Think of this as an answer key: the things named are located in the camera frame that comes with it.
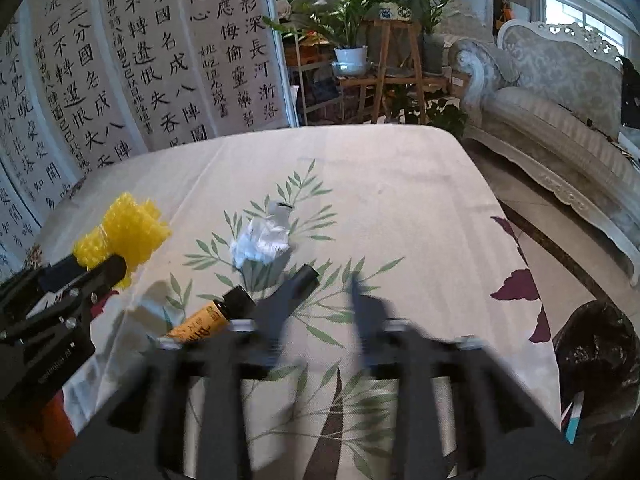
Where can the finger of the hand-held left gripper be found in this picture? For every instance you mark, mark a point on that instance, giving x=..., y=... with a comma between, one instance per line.
x=60, y=272
x=107, y=272

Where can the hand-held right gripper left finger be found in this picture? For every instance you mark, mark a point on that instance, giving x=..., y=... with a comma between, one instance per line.
x=290, y=292

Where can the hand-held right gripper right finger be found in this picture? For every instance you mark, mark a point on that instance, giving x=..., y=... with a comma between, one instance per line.
x=365, y=320

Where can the yellow foam net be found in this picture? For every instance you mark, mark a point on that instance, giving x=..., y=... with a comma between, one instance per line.
x=130, y=230

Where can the white paper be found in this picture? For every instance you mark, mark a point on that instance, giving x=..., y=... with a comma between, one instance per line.
x=260, y=245

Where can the orange bottle with black cap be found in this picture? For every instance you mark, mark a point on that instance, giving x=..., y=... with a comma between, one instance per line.
x=205, y=322

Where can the bin with black bag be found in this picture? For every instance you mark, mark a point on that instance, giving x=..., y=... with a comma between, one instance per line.
x=600, y=350

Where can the floral printed tablecloth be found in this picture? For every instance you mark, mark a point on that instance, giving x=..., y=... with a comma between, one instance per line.
x=400, y=200

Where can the metal shelf rack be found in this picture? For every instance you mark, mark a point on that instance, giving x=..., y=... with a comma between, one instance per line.
x=320, y=90

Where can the calligraphy folding screen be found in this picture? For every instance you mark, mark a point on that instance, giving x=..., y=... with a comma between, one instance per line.
x=150, y=60

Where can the small leafy floor plant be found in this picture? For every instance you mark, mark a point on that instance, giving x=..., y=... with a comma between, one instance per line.
x=445, y=117

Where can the plant in white pot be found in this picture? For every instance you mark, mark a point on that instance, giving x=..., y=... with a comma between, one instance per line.
x=351, y=59

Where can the wooden plant stand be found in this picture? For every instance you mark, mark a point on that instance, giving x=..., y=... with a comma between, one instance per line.
x=385, y=60

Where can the ornate white carved sofa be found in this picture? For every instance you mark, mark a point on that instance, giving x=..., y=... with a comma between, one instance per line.
x=540, y=105

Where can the tall plant in dark pot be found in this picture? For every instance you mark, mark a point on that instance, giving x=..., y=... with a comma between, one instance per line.
x=432, y=50

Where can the blue and white ceramic pot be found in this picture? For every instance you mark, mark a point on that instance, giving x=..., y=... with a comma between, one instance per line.
x=395, y=11

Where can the black jacket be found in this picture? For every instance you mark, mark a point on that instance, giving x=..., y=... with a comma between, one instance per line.
x=631, y=95

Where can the window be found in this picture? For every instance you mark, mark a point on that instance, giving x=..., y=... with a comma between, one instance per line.
x=585, y=15

